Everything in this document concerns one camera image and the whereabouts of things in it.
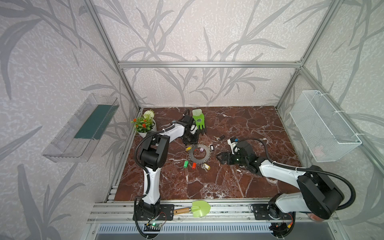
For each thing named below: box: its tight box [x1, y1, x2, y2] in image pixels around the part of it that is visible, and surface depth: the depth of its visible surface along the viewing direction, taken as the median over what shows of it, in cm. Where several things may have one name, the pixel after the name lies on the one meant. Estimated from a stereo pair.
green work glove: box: [192, 108, 206, 130], surface depth 116 cm
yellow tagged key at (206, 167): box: [201, 163, 211, 173], surface depth 91 cm
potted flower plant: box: [130, 109, 157, 138], surface depth 94 cm
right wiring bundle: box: [269, 215, 296, 240], surface depth 72 cm
